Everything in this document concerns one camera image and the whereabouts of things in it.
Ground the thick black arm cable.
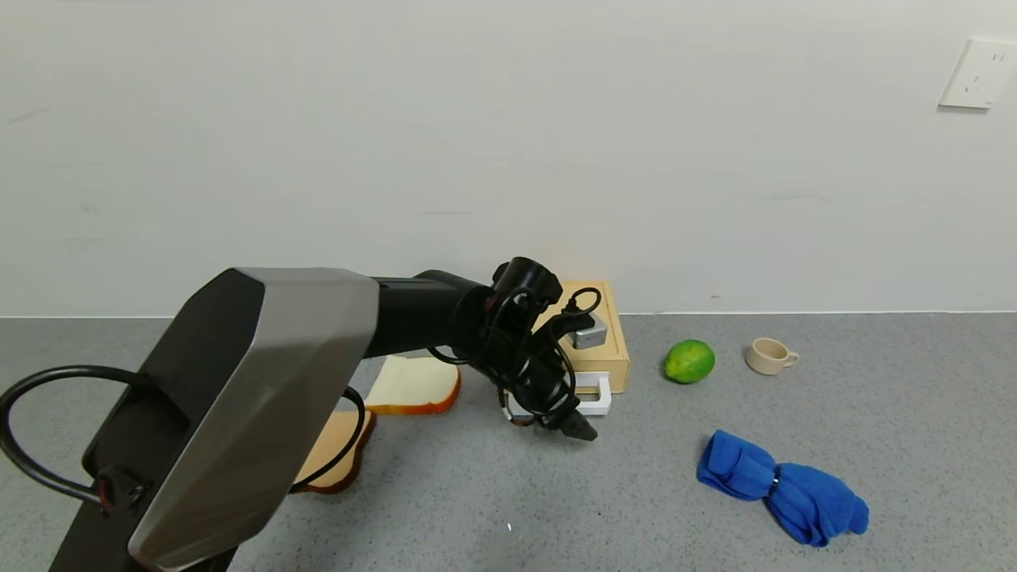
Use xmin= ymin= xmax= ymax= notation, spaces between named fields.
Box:
xmin=0 ymin=365 xmax=164 ymax=509

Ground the white wall outlet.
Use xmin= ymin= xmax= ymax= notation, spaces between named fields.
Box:
xmin=938 ymin=38 xmax=1017 ymax=110

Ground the tan bread slice brown crust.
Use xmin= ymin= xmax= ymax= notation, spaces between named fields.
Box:
xmin=292 ymin=410 xmax=377 ymax=495

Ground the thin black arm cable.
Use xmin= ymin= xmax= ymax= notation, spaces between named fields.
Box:
xmin=290 ymin=385 xmax=367 ymax=495

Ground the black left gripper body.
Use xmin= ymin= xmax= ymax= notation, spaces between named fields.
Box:
xmin=512 ymin=355 xmax=581 ymax=431

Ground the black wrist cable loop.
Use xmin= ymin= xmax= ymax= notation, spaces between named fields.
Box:
xmin=429 ymin=287 xmax=603 ymax=423

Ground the yellow drawer case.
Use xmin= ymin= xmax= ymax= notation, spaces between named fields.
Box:
xmin=534 ymin=280 xmax=631 ymax=395

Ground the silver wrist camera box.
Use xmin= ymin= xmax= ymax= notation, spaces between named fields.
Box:
xmin=569 ymin=315 xmax=609 ymax=351

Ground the white bread slice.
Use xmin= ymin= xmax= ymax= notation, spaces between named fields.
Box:
xmin=365 ymin=355 xmax=462 ymax=416

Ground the blue cloth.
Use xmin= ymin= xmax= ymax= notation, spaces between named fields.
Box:
xmin=697 ymin=429 xmax=870 ymax=547

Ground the beige cup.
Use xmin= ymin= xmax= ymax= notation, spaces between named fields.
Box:
xmin=745 ymin=337 xmax=800 ymax=377

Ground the green lime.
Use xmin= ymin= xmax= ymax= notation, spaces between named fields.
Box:
xmin=663 ymin=339 xmax=716 ymax=385

